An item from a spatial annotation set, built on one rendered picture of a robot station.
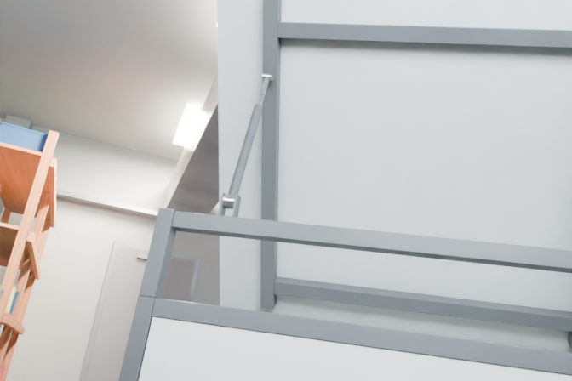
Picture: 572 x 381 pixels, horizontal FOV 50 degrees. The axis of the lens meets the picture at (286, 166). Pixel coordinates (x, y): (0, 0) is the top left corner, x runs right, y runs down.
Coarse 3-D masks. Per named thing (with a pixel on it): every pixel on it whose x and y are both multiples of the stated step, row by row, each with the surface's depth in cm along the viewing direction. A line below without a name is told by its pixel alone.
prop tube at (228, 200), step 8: (256, 112) 154; (256, 120) 153; (248, 128) 152; (256, 128) 153; (248, 136) 150; (248, 144) 148; (240, 152) 148; (248, 152) 147; (240, 160) 146; (240, 168) 144; (240, 176) 143; (232, 184) 142; (240, 184) 143; (232, 192) 140; (224, 200) 139; (232, 200) 138; (232, 208) 139
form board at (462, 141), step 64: (256, 0) 165; (320, 0) 161; (384, 0) 157; (448, 0) 154; (512, 0) 151; (256, 64) 169; (320, 64) 165; (384, 64) 162; (448, 64) 158; (512, 64) 154; (320, 128) 170; (384, 128) 166; (448, 128) 162; (512, 128) 158; (256, 192) 179; (320, 192) 174; (384, 192) 170; (448, 192) 166; (512, 192) 162; (256, 256) 184; (320, 256) 179; (384, 256) 175; (384, 320) 180; (448, 320) 175
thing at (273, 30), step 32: (288, 32) 161; (320, 32) 159; (352, 32) 157; (384, 32) 156; (416, 32) 154; (448, 32) 152; (480, 32) 150; (512, 32) 149; (544, 32) 147; (288, 288) 180; (320, 288) 178; (352, 288) 177; (480, 320) 169; (512, 320) 167; (544, 320) 165
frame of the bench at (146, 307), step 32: (192, 320) 129; (224, 320) 128; (256, 320) 127; (288, 320) 126; (320, 320) 125; (128, 352) 129; (416, 352) 119; (448, 352) 118; (480, 352) 117; (512, 352) 116; (544, 352) 116
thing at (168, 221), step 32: (160, 224) 139; (192, 224) 138; (224, 224) 136; (256, 224) 135; (288, 224) 134; (160, 256) 136; (416, 256) 130; (448, 256) 126; (480, 256) 124; (512, 256) 123; (544, 256) 122; (160, 288) 135
